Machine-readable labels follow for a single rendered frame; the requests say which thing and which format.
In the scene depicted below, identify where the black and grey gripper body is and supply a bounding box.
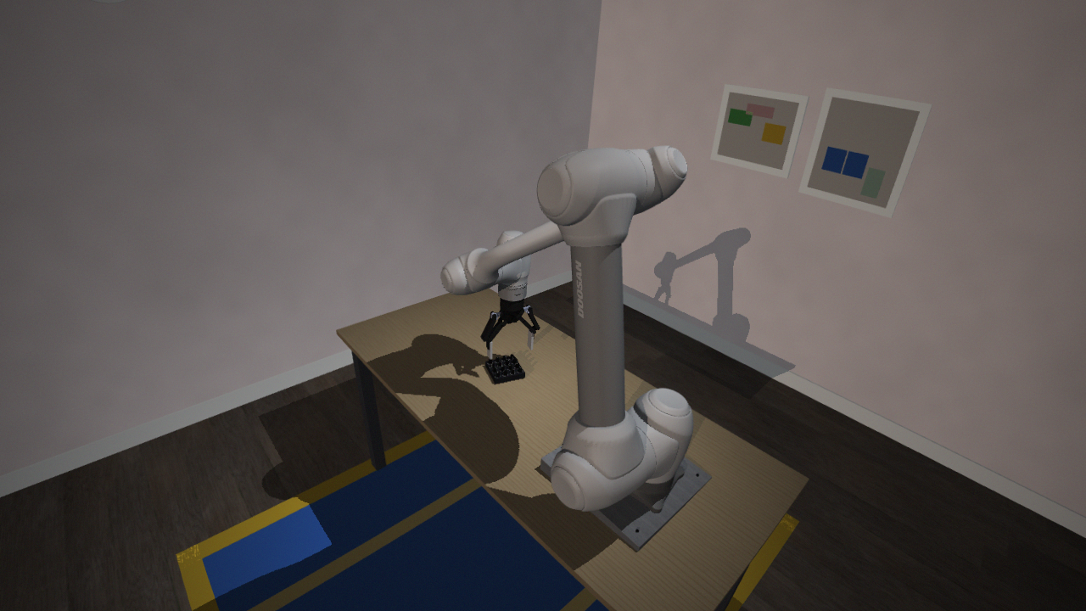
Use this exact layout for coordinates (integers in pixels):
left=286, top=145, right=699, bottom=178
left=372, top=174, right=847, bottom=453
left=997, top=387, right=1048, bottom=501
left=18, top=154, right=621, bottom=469
left=500, top=298, right=525, bottom=324

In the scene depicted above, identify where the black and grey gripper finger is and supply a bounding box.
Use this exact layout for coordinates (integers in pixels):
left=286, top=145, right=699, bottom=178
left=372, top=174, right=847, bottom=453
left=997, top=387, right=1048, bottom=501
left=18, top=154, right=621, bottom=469
left=515, top=305, right=540, bottom=351
left=480, top=311, right=512, bottom=359

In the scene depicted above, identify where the black knob box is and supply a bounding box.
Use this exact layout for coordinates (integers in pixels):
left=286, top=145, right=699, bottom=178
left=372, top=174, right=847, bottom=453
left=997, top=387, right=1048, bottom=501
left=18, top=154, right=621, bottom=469
left=485, top=354, right=525, bottom=384

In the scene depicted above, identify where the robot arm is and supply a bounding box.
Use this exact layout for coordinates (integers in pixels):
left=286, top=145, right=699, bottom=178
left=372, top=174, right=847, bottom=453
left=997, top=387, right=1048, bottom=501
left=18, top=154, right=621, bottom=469
left=440, top=147, right=693, bottom=513

